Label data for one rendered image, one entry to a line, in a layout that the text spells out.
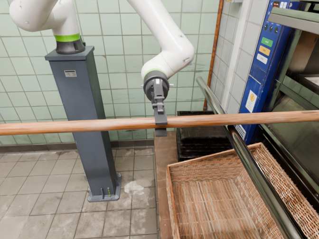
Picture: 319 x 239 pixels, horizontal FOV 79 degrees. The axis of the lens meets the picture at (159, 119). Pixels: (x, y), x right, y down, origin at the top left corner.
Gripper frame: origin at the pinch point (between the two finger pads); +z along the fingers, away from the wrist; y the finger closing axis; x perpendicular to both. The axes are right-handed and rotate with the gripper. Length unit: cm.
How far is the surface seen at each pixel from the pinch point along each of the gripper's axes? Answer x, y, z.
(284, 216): -18.6, 1.7, 25.6
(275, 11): -41, -23, -29
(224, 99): -53, 39, -81
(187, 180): -17, 59, -26
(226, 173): -38, 55, -27
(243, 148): -18.7, 1.7, 9.5
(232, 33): -55, -4, -95
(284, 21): -40, -21, -23
